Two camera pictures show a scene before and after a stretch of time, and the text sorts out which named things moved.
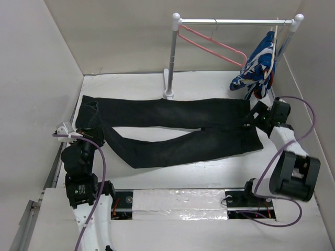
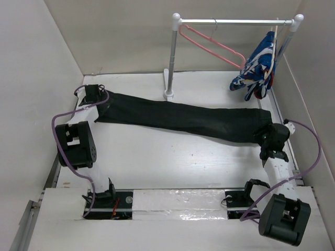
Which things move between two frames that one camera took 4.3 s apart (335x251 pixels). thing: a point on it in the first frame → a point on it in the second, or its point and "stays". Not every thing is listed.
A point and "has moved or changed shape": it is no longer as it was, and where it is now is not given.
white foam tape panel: [179, 204] stays
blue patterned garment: [257, 65] stays
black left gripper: [96, 135] → [102, 97]
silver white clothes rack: [177, 20] stays
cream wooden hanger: [270, 66] stays
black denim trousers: [225, 128] has moved or changed shape
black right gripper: [260, 108] → [258, 133]
